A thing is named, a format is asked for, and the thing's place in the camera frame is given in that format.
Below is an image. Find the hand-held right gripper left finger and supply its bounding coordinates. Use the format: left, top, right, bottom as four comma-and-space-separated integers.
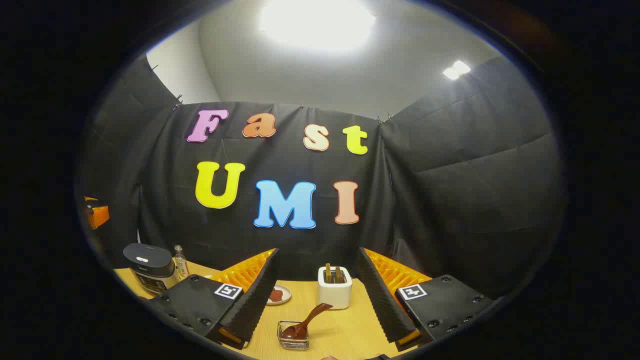
148, 248, 281, 351

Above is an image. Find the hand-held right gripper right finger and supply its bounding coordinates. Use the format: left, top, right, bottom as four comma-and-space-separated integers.
354, 246, 496, 352

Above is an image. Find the dark wooden spoon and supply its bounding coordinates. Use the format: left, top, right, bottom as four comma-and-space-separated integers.
281, 303, 334, 341

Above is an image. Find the dark grey rice cooker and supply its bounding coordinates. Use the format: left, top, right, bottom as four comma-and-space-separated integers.
122, 243, 180, 296

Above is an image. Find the small white plate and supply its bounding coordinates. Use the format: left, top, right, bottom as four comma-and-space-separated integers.
266, 284, 293, 306

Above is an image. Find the white toaster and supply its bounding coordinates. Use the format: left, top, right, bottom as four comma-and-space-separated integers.
317, 266, 353, 310

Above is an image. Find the small clear bottle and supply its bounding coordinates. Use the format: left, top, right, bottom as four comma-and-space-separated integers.
173, 245, 190, 279

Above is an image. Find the black backdrop cloth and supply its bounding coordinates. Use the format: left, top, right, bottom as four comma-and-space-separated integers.
75, 54, 568, 301

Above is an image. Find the small ceiling light panel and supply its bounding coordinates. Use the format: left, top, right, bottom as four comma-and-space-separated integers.
442, 60, 472, 81

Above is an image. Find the large ceiling light panel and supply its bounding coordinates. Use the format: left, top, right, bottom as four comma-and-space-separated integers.
259, 0, 377, 54

